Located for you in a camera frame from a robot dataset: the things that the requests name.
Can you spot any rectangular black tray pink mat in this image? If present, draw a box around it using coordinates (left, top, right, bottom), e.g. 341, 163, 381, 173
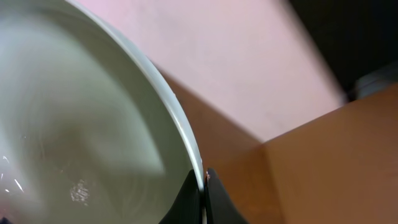
81, 0, 344, 142

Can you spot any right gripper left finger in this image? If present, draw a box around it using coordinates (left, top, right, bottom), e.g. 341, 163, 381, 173
159, 170, 202, 224

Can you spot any mint green plate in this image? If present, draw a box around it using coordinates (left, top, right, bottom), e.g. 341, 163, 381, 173
1, 1, 204, 223

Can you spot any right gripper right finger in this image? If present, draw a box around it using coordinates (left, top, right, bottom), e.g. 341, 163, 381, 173
205, 168, 248, 224

